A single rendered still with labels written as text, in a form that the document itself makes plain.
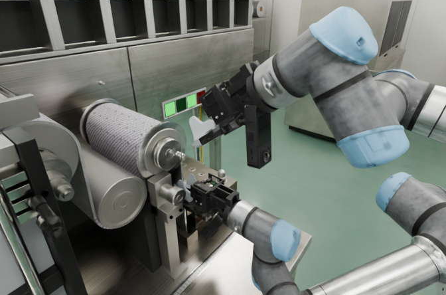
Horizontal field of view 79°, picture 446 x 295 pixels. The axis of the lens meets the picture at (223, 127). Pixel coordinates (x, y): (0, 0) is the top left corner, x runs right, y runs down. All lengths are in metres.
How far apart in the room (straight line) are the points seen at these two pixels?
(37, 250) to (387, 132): 0.48
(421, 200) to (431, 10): 4.20
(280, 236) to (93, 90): 0.66
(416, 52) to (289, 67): 4.56
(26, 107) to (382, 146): 0.47
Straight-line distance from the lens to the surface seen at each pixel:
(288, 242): 0.60
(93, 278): 0.90
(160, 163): 0.64
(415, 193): 0.80
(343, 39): 0.34
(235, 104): 0.46
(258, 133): 0.44
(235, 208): 0.65
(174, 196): 0.62
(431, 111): 0.47
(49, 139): 0.53
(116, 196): 0.64
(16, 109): 0.46
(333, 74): 0.35
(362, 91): 0.36
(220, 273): 0.84
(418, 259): 0.71
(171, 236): 0.76
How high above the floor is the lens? 1.58
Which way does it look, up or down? 26 degrees down
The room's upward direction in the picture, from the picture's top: straight up
